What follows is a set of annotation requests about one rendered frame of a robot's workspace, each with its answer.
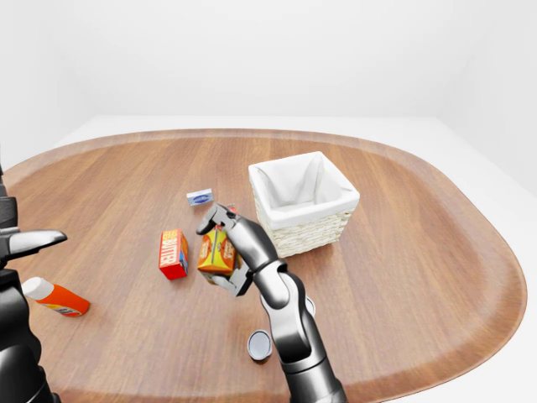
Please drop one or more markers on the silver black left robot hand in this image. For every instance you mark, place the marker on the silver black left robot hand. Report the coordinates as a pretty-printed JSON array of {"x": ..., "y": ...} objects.
[{"x": 29, "y": 241}]

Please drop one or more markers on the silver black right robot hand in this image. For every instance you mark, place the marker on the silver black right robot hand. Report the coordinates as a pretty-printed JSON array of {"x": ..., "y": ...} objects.
[{"x": 251, "y": 243}]

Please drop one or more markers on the orange juice carton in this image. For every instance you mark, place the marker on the orange juice carton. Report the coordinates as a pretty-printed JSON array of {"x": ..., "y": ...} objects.
[{"x": 215, "y": 252}]

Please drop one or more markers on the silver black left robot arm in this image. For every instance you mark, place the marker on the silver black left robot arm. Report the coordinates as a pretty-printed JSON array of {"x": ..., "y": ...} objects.
[{"x": 14, "y": 336}]

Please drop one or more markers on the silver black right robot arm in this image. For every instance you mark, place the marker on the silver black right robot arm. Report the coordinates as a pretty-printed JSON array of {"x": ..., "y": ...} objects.
[{"x": 293, "y": 336}]

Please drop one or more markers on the white lined wicker basket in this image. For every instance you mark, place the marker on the white lined wicker basket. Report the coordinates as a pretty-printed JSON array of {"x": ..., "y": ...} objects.
[{"x": 302, "y": 201}]

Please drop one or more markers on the orange bottle with white cap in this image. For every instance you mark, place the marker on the orange bottle with white cap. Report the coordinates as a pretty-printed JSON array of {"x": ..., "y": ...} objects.
[{"x": 58, "y": 300}]

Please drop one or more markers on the small blue white box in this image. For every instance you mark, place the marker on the small blue white box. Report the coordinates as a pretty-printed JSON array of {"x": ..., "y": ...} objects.
[{"x": 200, "y": 197}]

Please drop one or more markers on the red butter box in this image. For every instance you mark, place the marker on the red butter box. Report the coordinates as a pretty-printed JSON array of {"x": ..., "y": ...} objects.
[{"x": 172, "y": 256}]

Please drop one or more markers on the silver tin can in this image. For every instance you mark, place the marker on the silver tin can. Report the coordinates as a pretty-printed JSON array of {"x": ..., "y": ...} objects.
[{"x": 259, "y": 346}]

